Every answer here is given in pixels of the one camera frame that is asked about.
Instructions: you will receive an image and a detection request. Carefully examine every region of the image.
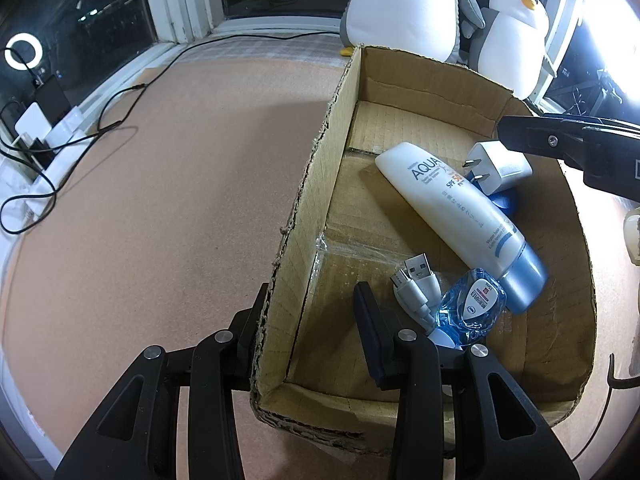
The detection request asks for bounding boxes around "person's right hand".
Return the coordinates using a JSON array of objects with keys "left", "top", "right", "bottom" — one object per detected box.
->
[{"left": 624, "top": 206, "right": 640, "bottom": 266}]

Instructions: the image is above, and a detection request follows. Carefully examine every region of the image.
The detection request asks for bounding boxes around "white power strip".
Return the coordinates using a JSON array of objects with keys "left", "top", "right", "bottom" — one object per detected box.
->
[{"left": 12, "top": 105, "right": 98, "bottom": 183}]

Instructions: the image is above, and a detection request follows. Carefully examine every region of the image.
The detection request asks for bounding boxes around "white blue sunscreen tube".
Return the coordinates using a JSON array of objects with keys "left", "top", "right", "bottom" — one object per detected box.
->
[{"left": 375, "top": 142, "right": 548, "bottom": 315}]

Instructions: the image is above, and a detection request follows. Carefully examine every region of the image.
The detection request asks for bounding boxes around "dark gripper cable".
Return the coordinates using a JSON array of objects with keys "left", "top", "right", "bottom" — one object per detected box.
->
[{"left": 570, "top": 352, "right": 640, "bottom": 466}]

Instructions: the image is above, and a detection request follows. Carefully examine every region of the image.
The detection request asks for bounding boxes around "white charger plug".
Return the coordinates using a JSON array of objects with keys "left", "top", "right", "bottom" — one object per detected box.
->
[{"left": 460, "top": 141, "right": 532, "bottom": 196}]

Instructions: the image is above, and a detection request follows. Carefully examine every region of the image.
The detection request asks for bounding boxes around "blue hand sanitizer bottle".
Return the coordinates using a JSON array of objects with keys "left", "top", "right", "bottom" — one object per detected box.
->
[{"left": 430, "top": 267, "right": 508, "bottom": 351}]

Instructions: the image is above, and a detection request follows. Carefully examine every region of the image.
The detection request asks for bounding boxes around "black tripod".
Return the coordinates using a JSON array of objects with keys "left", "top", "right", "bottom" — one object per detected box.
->
[{"left": 565, "top": 67, "right": 631, "bottom": 121}]

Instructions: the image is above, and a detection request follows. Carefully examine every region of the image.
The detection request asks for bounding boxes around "white ring light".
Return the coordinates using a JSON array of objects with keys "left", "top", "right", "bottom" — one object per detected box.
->
[{"left": 582, "top": 0, "right": 640, "bottom": 76}]

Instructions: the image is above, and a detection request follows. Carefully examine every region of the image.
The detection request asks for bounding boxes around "large penguin plush toy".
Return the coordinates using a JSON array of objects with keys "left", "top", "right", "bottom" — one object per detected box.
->
[{"left": 334, "top": 0, "right": 486, "bottom": 63}]

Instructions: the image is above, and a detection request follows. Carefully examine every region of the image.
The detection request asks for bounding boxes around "cardboard box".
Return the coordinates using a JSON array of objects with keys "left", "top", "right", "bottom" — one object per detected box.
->
[{"left": 250, "top": 45, "right": 598, "bottom": 456}]

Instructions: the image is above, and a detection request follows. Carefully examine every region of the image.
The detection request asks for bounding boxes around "small penguin plush toy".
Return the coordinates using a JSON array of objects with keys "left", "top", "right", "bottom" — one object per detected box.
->
[{"left": 467, "top": 0, "right": 551, "bottom": 101}]

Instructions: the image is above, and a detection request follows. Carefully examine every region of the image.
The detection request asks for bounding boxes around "black power cable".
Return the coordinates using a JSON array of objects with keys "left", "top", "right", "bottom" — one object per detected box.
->
[
  {"left": 97, "top": 22, "right": 351, "bottom": 136},
  {"left": 0, "top": 125, "right": 140, "bottom": 235}
]

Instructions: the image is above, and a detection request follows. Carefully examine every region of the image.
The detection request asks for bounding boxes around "black power adapter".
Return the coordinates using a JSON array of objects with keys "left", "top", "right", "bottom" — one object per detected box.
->
[{"left": 31, "top": 75, "right": 72, "bottom": 128}]

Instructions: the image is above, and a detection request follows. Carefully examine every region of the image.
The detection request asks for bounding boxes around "white window frame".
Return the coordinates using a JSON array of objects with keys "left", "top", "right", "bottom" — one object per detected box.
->
[{"left": 0, "top": 0, "right": 588, "bottom": 116}]

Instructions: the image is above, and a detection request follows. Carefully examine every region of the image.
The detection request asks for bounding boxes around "white power adapter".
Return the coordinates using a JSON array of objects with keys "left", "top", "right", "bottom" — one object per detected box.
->
[{"left": 14, "top": 104, "right": 53, "bottom": 142}]

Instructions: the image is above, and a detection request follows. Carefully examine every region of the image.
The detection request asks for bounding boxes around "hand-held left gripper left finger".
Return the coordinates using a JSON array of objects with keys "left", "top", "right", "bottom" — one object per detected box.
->
[{"left": 54, "top": 282, "right": 271, "bottom": 480}]

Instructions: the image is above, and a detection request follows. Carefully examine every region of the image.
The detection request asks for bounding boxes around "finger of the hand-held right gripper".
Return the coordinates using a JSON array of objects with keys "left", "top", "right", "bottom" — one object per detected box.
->
[
  {"left": 497, "top": 115, "right": 588, "bottom": 163},
  {"left": 542, "top": 113, "right": 640, "bottom": 128}
]

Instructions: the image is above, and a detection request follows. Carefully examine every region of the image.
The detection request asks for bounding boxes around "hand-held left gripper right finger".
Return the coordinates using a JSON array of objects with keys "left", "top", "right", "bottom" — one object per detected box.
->
[{"left": 352, "top": 281, "right": 576, "bottom": 480}]

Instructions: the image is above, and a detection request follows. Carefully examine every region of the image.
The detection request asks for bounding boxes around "white USB cable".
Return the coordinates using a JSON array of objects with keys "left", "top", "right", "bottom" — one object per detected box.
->
[{"left": 392, "top": 252, "right": 443, "bottom": 333}]

